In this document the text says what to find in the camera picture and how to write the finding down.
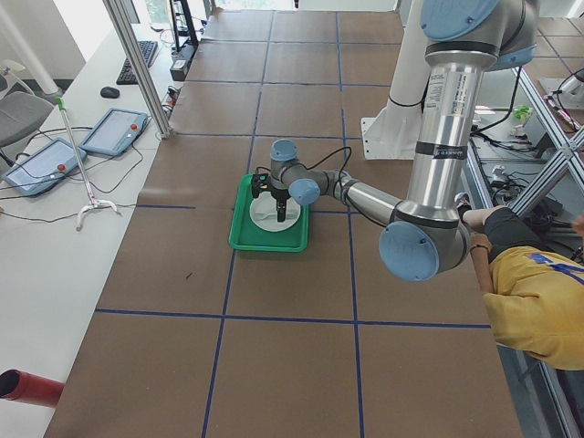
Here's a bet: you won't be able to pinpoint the black computer mouse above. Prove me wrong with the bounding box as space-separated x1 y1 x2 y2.
99 87 120 99

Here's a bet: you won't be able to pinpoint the aluminium frame rail right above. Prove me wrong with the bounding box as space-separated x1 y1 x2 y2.
464 68 583 437

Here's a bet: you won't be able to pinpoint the black power strip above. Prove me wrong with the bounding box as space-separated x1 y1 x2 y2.
170 43 197 82

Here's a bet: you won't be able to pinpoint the person in yellow shirt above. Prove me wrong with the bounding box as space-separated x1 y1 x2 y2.
454 193 583 370

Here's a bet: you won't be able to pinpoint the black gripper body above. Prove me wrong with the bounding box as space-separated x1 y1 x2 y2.
270 181 290 204

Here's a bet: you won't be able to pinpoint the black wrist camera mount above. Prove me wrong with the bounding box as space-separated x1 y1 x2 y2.
250 172 272 199

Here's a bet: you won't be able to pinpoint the blue teach pendant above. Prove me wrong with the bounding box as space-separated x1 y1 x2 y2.
79 108 148 157
2 138 78 196

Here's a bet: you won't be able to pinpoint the far blue teach pendant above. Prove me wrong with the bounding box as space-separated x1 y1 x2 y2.
79 108 148 157

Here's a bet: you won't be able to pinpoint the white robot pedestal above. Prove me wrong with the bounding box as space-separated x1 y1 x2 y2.
361 1 430 160

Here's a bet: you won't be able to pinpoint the white round plate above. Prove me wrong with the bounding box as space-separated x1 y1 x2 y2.
249 193 301 233

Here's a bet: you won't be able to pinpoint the near blue teach pendant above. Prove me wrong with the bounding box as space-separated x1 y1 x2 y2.
2 138 78 196

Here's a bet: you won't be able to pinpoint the red cylinder tube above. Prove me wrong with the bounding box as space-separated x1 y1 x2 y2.
1 370 65 408

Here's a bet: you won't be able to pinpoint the black keyboard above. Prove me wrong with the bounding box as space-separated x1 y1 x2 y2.
115 40 160 87

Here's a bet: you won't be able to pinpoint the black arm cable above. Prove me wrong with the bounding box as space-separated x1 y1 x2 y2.
304 146 355 211

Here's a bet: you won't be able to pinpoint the silver reacher grabber tool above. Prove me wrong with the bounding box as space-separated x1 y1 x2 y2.
56 98 120 232

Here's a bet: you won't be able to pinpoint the grey office chair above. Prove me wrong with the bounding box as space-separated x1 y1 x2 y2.
1 59 53 168

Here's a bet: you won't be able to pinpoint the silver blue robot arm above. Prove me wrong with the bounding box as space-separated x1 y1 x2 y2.
266 1 539 281

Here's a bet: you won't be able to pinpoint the aluminium frame post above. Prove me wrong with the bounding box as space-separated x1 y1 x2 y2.
103 0 172 140

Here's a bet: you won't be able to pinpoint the green plastic tray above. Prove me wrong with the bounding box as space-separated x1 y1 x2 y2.
229 173 309 253

